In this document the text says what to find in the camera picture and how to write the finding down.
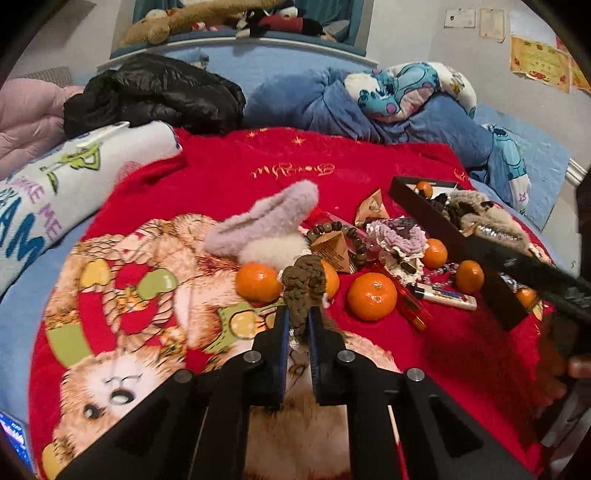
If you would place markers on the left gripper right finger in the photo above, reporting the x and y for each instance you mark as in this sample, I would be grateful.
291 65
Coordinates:
401 425

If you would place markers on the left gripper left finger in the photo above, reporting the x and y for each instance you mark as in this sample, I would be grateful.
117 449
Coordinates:
193 426

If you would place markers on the orange mandarin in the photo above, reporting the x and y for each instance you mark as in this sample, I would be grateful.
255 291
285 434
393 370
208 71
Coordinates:
372 297
257 283
469 277
436 254

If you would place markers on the olive brown scrunchie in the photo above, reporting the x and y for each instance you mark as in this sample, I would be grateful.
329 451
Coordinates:
303 287

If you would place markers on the lilac fluffy slipper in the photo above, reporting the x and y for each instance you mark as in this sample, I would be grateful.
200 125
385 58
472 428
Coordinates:
269 233

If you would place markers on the person right hand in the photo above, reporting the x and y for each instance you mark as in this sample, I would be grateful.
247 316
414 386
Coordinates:
551 367

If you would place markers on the black shallow box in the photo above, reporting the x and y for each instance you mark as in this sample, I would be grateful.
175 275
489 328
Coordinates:
496 292

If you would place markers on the orange mandarin by box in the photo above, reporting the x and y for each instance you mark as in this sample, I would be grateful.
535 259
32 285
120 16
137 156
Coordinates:
436 254

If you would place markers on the white lighter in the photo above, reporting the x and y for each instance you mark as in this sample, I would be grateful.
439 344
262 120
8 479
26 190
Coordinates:
444 297

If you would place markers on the red teddy print blanket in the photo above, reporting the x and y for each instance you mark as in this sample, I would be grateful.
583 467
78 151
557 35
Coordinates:
139 298

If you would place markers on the small mandarin in box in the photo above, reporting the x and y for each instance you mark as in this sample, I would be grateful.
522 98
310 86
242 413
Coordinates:
425 189

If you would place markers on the lilac knitted scrunchie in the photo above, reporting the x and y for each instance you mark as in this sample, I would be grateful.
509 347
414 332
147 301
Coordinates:
401 236

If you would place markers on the gold pyramid snack packet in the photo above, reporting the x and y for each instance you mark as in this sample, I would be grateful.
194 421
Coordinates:
371 209

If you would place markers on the blue stitch print duvet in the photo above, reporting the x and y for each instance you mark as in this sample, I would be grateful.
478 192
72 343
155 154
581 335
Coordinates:
416 102

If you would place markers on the white grinch print pillow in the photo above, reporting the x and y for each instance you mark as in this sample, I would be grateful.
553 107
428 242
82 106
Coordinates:
48 197

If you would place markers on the white phone on pillow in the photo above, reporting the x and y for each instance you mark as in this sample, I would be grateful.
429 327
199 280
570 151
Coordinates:
101 134

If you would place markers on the black puffer jacket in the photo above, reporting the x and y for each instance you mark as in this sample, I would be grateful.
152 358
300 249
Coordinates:
149 87

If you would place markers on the pink quilted blanket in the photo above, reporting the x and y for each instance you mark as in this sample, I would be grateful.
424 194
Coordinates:
32 117

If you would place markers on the blue curtain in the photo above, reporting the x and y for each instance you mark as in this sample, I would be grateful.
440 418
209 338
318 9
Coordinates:
325 12

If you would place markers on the black red plush toy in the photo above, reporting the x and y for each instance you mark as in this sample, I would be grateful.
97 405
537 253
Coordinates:
257 23

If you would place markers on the brown plush dog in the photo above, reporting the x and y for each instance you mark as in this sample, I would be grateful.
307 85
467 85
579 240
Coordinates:
158 24

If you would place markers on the yellow certificate on wall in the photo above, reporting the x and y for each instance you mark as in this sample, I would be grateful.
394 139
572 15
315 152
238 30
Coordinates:
541 62

